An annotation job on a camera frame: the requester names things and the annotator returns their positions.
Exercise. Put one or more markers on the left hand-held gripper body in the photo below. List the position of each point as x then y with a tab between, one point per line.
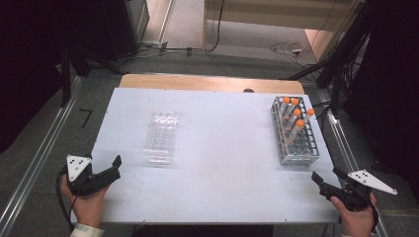
76	164

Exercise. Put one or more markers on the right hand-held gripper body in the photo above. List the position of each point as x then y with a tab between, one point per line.
369	179

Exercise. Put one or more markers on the clear plastic tube rack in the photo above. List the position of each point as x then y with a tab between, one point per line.
161	138

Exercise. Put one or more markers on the person's left hand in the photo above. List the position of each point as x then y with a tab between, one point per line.
87	209

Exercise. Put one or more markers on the person's right hand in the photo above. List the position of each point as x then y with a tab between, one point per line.
357	222

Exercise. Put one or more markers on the white table board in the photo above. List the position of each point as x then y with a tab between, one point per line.
224	164

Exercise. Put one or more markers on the dark curtain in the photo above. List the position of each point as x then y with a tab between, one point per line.
392	82
26	65

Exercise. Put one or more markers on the wooden table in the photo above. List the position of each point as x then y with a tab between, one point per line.
204	83

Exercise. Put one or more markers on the grey power strip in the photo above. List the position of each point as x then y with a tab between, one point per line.
153	44

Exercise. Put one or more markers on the black cabinet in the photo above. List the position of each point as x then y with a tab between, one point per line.
118	26

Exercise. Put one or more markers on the light wooden furniture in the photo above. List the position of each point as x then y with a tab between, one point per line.
263	13

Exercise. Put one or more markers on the aluminium floor rail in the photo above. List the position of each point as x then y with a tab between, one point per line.
346	154
39	158

